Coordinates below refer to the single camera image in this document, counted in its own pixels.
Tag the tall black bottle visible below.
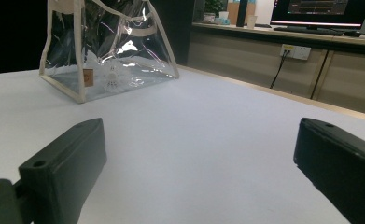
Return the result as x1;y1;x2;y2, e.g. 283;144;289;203
236;0;249;28

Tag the large computer monitor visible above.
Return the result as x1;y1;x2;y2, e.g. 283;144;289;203
270;0;365;28

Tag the black keyboard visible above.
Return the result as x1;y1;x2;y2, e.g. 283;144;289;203
273;26;344;36

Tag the white table mat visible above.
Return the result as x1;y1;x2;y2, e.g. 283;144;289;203
0;64;365;224

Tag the green potted plant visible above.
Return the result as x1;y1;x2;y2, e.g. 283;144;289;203
203;0;228;24

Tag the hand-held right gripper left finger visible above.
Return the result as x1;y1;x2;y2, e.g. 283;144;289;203
18;117;108;224

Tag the clear plastic bag beige trim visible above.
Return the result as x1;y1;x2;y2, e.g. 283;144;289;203
38;0;180;105

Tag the brown cardboard box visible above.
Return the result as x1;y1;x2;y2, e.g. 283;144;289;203
226;1;258;26

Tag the white feather shuttlecock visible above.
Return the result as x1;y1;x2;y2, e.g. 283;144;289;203
99;60;132;93

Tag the white wall socket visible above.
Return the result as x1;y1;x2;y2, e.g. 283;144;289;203
279;44;313;61

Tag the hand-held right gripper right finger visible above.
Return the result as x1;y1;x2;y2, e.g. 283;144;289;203
292;117;365;224

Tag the beige cabinet counter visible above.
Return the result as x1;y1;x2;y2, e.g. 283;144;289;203
188;21;365;118

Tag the black curtain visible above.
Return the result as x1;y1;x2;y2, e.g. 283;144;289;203
0;0;203;76

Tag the pale blue cup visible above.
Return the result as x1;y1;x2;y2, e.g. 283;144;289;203
218;11;231;26

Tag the black wall socket cable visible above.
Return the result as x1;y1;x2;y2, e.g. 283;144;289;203
269;49;288;90

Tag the white paper cup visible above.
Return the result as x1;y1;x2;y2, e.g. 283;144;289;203
246;14;259;30

